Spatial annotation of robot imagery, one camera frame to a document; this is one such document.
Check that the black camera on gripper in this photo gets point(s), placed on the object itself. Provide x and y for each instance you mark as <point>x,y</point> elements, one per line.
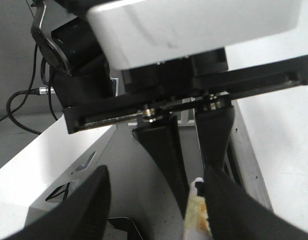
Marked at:
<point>66,41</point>

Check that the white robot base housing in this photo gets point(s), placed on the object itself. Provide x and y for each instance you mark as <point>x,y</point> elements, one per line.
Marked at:
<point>55,158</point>

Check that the white whiteboard marker pen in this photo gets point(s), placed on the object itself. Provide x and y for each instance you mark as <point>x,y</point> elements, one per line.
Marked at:
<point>196,224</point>

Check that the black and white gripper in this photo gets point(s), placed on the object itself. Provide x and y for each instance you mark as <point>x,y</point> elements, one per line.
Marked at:
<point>172,55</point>

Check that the white whiteboard with aluminium frame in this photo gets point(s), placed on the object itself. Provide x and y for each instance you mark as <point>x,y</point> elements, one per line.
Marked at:
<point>277,124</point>

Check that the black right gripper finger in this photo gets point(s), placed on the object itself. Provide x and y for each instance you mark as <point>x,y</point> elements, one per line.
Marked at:
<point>234,215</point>
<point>82,216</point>

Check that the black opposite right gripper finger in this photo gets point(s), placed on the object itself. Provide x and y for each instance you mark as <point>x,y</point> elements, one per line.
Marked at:
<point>161,140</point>

